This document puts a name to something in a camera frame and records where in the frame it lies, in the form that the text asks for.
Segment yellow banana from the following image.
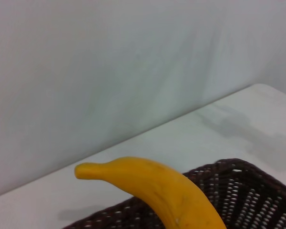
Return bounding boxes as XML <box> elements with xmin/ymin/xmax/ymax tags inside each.
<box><xmin>74</xmin><ymin>156</ymin><xmax>227</xmax><ymax>229</ymax></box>

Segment dark brown woven basket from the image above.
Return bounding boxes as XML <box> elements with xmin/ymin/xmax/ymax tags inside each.
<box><xmin>64</xmin><ymin>157</ymin><xmax>286</xmax><ymax>229</ymax></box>

